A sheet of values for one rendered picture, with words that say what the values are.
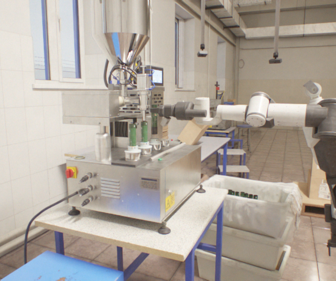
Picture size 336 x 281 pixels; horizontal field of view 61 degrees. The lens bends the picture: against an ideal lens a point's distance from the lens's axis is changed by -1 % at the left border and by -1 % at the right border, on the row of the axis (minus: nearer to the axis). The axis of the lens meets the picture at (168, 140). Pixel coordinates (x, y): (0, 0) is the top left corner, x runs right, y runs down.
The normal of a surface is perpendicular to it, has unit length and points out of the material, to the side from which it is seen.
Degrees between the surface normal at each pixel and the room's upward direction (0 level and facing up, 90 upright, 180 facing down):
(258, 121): 141
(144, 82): 90
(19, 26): 90
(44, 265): 0
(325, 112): 70
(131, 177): 90
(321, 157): 110
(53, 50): 90
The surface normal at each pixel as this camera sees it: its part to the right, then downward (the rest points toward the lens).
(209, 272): -0.52, 0.25
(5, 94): 0.92, 0.07
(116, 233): 0.00, -0.99
